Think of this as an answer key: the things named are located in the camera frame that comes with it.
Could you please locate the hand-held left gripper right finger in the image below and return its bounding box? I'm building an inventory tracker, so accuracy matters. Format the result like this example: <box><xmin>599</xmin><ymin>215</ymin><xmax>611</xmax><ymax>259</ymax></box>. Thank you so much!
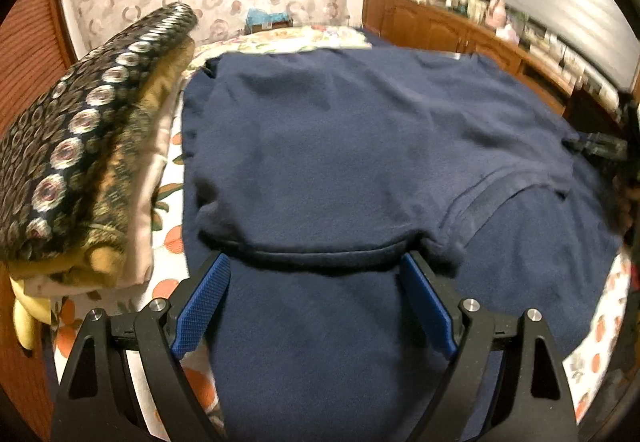
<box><xmin>399</xmin><ymin>249</ymin><xmax>577</xmax><ymax>442</ymax></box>

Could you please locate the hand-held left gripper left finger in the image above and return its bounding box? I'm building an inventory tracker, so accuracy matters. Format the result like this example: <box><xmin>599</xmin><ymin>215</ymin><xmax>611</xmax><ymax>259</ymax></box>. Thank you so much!
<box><xmin>50</xmin><ymin>249</ymin><xmax>232</xmax><ymax>442</ymax></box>

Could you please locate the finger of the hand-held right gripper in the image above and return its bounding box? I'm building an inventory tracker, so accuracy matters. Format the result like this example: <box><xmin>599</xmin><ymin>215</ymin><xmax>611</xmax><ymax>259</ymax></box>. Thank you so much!
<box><xmin>564</xmin><ymin>131</ymin><xmax>630</xmax><ymax>159</ymax></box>

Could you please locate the navy printed t-shirt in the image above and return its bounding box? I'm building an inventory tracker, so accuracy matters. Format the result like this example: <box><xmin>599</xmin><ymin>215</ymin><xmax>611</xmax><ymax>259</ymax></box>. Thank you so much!
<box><xmin>181</xmin><ymin>48</ymin><xmax>583</xmax><ymax>442</ymax></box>

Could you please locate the person's right hand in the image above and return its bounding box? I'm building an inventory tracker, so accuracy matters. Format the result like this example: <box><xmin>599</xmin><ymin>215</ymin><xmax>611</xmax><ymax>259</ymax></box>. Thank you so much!
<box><xmin>612</xmin><ymin>179</ymin><xmax>640</xmax><ymax>235</ymax></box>

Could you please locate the orange fruit print bed sheet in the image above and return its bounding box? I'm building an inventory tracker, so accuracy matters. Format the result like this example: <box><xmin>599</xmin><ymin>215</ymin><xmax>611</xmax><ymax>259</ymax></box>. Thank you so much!
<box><xmin>47</xmin><ymin>57</ymin><xmax>636</xmax><ymax>442</ymax></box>

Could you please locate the gold folded quilt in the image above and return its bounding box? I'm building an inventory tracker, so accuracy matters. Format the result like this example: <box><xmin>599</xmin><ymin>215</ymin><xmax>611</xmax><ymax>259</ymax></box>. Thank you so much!
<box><xmin>7</xmin><ymin>36</ymin><xmax>196</xmax><ymax>283</ymax></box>

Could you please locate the wooden sideboard cabinet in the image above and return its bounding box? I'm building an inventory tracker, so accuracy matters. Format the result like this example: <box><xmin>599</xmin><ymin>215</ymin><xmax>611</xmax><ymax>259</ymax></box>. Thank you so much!
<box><xmin>361</xmin><ymin>0</ymin><xmax>621</xmax><ymax>123</ymax></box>

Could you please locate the yellow plush toy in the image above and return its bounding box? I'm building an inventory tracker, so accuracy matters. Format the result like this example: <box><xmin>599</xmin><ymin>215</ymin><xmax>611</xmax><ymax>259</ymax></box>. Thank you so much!
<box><xmin>10</xmin><ymin>272</ymin><xmax>53</xmax><ymax>352</ymax></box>

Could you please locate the floral blanket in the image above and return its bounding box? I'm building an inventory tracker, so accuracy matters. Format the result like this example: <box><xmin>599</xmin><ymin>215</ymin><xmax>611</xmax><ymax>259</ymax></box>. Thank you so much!
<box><xmin>192</xmin><ymin>25</ymin><xmax>373</xmax><ymax>60</ymax></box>

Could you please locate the box with teal cloth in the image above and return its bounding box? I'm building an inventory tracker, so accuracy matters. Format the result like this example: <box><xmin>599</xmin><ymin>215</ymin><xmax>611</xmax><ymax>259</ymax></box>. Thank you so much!
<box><xmin>245</xmin><ymin>8</ymin><xmax>295</xmax><ymax>34</ymax></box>

